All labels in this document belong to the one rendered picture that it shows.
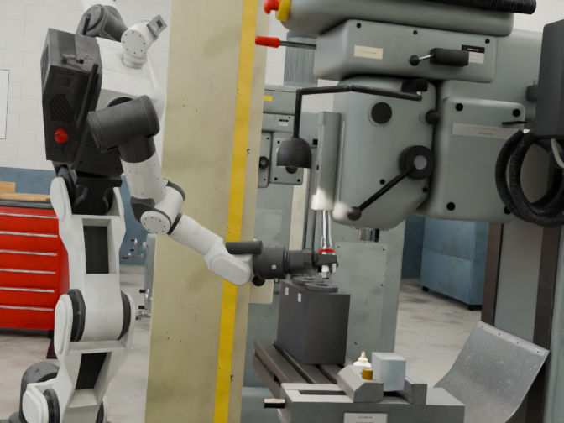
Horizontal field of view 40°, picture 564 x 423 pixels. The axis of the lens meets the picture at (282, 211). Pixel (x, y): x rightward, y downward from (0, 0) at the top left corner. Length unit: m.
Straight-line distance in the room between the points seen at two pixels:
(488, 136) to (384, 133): 0.22
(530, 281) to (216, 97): 1.91
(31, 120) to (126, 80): 8.71
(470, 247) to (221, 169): 5.92
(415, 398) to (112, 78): 1.03
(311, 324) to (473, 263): 6.99
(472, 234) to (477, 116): 7.32
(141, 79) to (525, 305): 1.07
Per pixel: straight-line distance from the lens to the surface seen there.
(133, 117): 1.83
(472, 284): 8.98
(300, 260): 2.02
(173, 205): 2.00
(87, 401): 2.28
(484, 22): 1.68
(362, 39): 1.58
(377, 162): 1.60
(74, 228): 2.13
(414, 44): 1.62
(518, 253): 1.88
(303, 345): 2.04
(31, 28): 10.76
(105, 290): 2.11
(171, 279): 3.38
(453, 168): 1.64
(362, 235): 1.69
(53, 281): 6.14
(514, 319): 1.88
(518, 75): 1.73
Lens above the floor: 1.42
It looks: 3 degrees down
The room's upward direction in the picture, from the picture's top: 4 degrees clockwise
